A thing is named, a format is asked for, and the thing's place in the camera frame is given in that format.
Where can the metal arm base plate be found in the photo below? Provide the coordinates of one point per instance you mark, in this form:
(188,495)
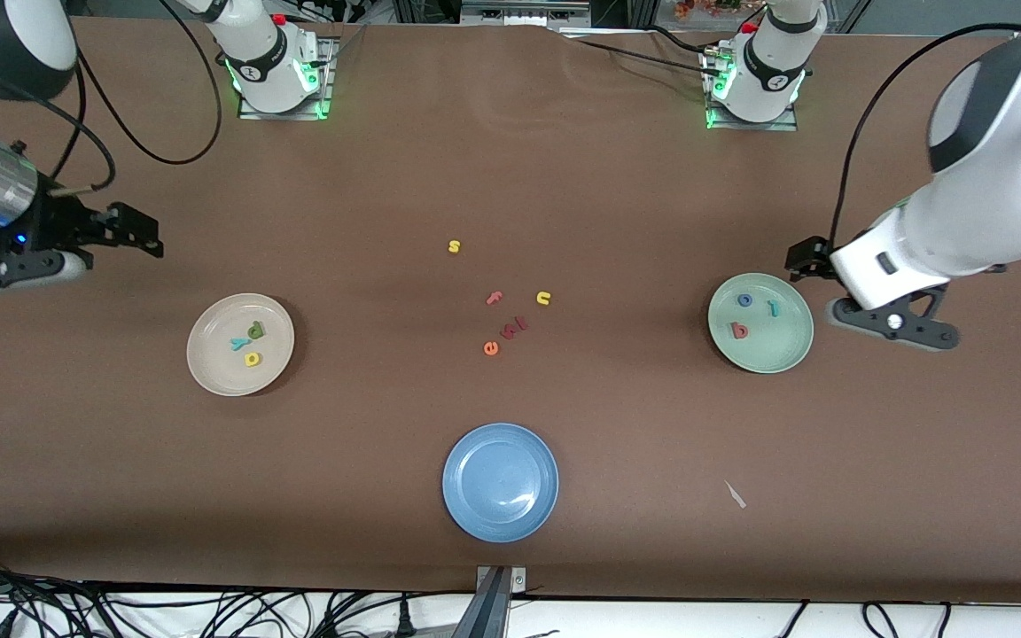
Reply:
(759,126)
(330,62)

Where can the grey power strip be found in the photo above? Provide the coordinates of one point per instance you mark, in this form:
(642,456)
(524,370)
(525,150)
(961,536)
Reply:
(524,13)

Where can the teal letter y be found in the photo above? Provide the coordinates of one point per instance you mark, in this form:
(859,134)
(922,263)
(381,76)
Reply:
(240,343)

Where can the green letter p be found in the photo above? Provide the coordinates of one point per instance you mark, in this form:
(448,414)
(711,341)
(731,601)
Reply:
(256,331)

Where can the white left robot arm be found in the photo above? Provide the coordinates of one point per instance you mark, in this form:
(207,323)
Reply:
(989,177)

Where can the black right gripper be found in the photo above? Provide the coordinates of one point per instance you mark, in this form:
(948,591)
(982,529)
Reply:
(60,224)

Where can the black aluminium frame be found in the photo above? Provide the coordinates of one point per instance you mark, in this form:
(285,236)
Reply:
(617,11)

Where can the blue round plate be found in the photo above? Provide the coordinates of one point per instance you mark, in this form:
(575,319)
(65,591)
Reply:
(500,482)

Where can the dark aluminium profile beam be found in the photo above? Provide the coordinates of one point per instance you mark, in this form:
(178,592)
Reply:
(486,611)

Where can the green round plate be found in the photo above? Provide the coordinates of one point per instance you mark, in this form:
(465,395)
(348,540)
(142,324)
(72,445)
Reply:
(776,350)

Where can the white paper scrap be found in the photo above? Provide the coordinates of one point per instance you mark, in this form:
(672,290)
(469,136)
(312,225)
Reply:
(735,494)

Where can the black power plug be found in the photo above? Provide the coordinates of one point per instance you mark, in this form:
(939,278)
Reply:
(404,620)

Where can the brown table cover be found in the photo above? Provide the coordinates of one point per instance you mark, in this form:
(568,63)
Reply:
(510,159)

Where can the silver table edge bracket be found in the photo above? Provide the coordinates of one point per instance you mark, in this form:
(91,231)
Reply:
(518,580)

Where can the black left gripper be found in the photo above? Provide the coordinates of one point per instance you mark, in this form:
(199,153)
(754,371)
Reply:
(806,258)

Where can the beige round plate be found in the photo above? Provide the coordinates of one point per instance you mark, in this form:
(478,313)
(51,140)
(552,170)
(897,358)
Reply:
(218,354)

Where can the orange leafy decoration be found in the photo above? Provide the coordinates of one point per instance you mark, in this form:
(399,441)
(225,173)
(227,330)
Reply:
(697,9)

